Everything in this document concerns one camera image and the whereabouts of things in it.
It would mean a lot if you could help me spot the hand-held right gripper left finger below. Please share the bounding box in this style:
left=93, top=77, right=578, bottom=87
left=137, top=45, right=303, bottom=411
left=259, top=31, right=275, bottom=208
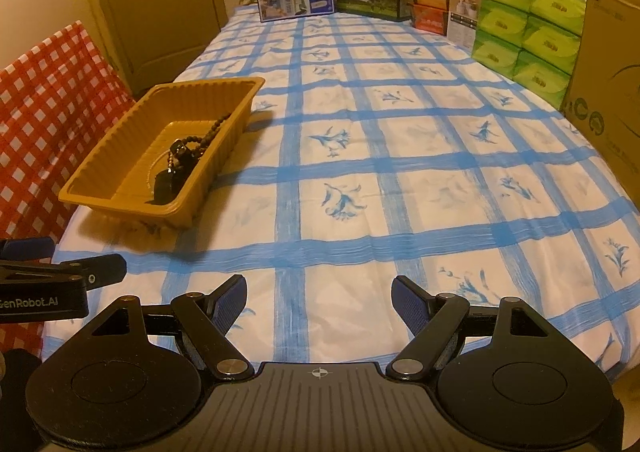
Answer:
left=77, top=275, right=254, bottom=381

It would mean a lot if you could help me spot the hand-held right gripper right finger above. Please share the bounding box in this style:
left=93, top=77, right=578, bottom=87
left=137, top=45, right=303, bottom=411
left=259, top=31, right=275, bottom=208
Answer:
left=385, top=275, right=562, bottom=381

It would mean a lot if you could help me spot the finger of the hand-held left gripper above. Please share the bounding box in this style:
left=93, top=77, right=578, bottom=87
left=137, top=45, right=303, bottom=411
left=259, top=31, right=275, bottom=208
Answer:
left=0, top=238, right=54, bottom=261
left=0, top=254, right=127, bottom=289

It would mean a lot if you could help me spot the golden plastic tray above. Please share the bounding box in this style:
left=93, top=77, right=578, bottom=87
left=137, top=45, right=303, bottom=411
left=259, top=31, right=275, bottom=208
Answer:
left=57, top=76, right=266, bottom=229

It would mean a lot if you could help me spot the black pendant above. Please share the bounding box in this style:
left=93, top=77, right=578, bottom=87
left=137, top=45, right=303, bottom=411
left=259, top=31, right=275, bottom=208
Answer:
left=169, top=141, right=196, bottom=167

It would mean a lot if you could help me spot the brown wooden bead necklace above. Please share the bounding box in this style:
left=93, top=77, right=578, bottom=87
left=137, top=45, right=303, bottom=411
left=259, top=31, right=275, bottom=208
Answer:
left=191, top=112, right=233, bottom=155

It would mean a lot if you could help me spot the red checked cloth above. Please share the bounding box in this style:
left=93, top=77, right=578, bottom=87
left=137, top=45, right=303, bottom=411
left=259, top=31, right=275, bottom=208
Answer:
left=0, top=20, right=138, bottom=358

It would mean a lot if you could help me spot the blue checked floral bedsheet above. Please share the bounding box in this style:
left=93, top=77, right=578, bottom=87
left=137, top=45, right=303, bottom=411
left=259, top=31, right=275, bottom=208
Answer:
left=42, top=6, right=640, bottom=373

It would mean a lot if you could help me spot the red label noodle bowl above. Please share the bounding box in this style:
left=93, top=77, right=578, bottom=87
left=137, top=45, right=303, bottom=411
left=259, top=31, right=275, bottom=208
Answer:
left=407, top=3, right=451, bottom=36

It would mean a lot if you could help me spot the stack of green tissue packs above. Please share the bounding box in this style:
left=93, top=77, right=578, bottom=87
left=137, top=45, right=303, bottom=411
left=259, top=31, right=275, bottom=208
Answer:
left=471, top=0, right=587, bottom=110

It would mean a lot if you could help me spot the white printed box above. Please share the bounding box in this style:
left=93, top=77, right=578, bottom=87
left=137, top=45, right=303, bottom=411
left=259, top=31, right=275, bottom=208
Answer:
left=446, top=0, right=486, bottom=51

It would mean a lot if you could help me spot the large cardboard box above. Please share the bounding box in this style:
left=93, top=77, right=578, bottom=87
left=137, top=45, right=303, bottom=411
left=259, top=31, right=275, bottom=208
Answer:
left=560, top=0, right=640, bottom=177

